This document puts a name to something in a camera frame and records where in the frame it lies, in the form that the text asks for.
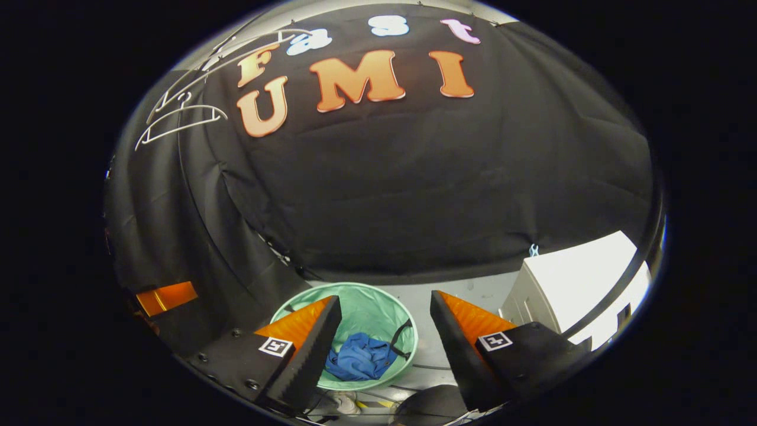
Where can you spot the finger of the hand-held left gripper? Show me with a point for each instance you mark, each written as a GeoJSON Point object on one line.
{"type": "Point", "coordinates": [168, 297]}

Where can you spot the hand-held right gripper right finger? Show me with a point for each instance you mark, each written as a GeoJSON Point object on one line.
{"type": "Point", "coordinates": [464, 361]}

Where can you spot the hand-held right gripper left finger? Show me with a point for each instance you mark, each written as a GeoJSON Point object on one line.
{"type": "Point", "coordinates": [307, 361]}

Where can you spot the green laundry hamper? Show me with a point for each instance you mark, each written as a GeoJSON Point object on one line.
{"type": "Point", "coordinates": [372, 307]}

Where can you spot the white plastic hanger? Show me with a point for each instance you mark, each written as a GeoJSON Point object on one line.
{"type": "Point", "coordinates": [278, 32]}
{"type": "Point", "coordinates": [189, 107]}

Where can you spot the white cabinet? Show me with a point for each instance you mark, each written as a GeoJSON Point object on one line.
{"type": "Point", "coordinates": [568, 284]}

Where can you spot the black backdrop cloth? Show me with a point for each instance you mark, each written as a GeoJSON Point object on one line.
{"type": "Point", "coordinates": [414, 177]}

